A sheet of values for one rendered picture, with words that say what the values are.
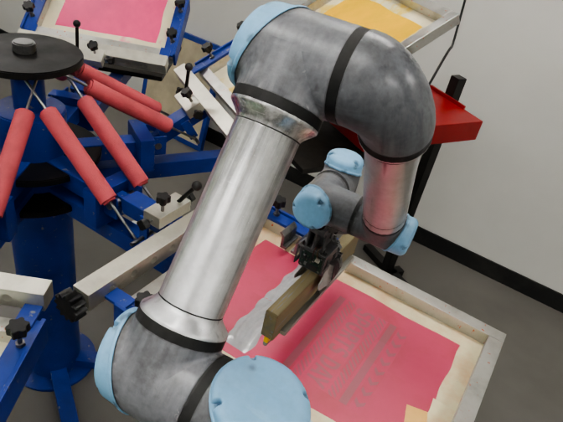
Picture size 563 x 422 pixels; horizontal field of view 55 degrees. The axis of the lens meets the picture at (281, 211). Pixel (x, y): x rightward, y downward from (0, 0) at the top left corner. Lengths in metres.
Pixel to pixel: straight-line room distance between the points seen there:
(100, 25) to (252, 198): 1.88
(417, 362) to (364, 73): 0.92
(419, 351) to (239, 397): 0.86
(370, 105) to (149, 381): 0.40
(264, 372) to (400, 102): 0.34
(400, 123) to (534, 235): 2.72
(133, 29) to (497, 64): 1.79
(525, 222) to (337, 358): 2.13
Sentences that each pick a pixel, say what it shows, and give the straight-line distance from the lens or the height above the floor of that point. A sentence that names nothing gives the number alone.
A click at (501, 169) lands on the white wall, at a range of 3.18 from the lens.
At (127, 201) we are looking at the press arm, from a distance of 1.54.
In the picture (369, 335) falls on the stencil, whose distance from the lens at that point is 1.40.
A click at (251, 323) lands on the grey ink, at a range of 1.33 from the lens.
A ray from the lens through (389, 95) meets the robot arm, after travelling 0.61.
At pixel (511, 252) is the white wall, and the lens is 3.38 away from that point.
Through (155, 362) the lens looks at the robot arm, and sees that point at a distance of 0.65.
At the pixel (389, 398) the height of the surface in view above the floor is 0.96.
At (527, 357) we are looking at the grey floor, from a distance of 3.10.
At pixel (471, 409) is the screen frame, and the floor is 0.99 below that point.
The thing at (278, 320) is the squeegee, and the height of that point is 1.13.
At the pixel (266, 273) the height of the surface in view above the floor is 0.96.
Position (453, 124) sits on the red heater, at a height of 1.10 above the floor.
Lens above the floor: 1.93
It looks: 34 degrees down
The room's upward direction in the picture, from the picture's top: 12 degrees clockwise
